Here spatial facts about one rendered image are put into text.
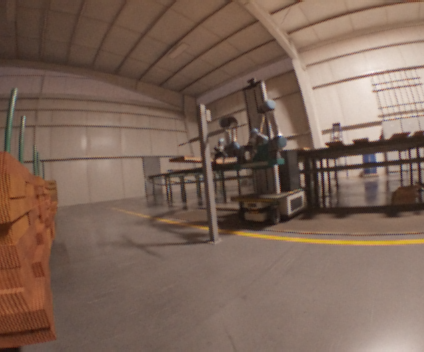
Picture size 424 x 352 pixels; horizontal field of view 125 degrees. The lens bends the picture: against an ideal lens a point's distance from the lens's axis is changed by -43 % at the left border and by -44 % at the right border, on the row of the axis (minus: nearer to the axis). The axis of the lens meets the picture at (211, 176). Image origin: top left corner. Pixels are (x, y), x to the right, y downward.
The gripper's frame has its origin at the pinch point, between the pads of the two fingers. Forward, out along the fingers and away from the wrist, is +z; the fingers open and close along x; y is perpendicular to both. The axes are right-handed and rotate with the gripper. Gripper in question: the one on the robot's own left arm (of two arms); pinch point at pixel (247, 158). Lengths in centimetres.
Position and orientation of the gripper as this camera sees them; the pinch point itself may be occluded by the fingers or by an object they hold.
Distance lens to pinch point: 189.0
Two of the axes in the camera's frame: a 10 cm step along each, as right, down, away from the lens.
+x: 5.3, 0.7, -8.4
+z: -3.1, 9.5, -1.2
